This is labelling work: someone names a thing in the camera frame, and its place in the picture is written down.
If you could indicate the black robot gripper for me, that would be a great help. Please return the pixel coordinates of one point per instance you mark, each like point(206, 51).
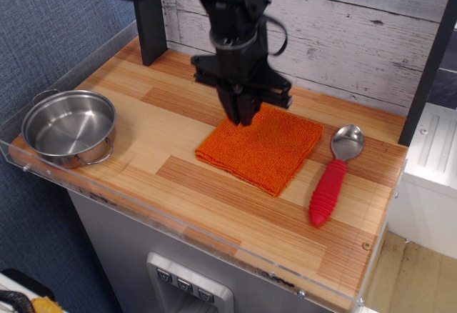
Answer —
point(243, 79)

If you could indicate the orange towel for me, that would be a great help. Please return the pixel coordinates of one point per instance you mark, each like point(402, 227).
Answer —
point(268, 153)

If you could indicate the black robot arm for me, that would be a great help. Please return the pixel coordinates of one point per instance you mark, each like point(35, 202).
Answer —
point(236, 22)

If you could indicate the stainless steel pot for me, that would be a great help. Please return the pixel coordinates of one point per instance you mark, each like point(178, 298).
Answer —
point(70, 128)

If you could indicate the grey toy fridge cabinet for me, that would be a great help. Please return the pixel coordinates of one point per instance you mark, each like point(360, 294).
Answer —
point(122, 241)

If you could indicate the silver dispenser button panel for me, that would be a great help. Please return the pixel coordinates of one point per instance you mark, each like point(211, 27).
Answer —
point(180, 289)

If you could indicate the white toy sink unit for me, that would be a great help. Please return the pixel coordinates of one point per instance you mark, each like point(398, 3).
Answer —
point(423, 209)

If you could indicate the yellow object bottom left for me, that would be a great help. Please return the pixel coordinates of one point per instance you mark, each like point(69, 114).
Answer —
point(46, 305)

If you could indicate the dark left vertical post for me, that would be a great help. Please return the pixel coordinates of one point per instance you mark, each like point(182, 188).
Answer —
point(151, 30)

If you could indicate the dark vertical post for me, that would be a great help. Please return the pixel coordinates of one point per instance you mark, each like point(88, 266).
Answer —
point(151, 30)
point(435, 57)

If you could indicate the red handled metal spoon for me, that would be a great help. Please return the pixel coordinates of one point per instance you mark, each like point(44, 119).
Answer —
point(346, 144)

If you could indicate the clear acrylic guard rail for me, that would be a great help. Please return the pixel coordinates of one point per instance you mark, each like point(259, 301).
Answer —
point(163, 115)

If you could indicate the dark right vertical post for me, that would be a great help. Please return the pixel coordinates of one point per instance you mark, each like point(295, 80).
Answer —
point(435, 57)

